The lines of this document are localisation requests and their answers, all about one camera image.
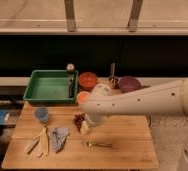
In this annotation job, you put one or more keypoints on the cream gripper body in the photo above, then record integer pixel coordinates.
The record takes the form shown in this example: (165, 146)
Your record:
(89, 122)

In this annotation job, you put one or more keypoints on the grey-blue towel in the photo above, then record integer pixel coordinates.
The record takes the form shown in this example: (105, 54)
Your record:
(58, 137)

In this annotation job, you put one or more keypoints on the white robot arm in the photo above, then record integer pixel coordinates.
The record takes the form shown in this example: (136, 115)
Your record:
(169, 98)

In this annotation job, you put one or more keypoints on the bunch of dark grapes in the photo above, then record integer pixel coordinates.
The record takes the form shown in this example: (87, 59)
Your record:
(78, 120)

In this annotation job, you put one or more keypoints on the metal fork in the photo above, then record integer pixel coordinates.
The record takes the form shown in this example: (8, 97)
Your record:
(90, 144)

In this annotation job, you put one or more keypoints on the orange-filled white cup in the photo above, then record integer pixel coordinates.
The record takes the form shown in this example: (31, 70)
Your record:
(82, 97)

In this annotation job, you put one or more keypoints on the red bowl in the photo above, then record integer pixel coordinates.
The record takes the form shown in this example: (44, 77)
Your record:
(87, 80)

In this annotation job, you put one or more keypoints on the blue small cup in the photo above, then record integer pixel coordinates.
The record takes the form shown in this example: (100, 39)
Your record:
(42, 114)

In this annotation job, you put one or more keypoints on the purple bowl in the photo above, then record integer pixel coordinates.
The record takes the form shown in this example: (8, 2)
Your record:
(128, 84)

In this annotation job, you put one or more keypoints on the green plastic tray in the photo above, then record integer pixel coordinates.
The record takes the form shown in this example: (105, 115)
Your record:
(50, 86)

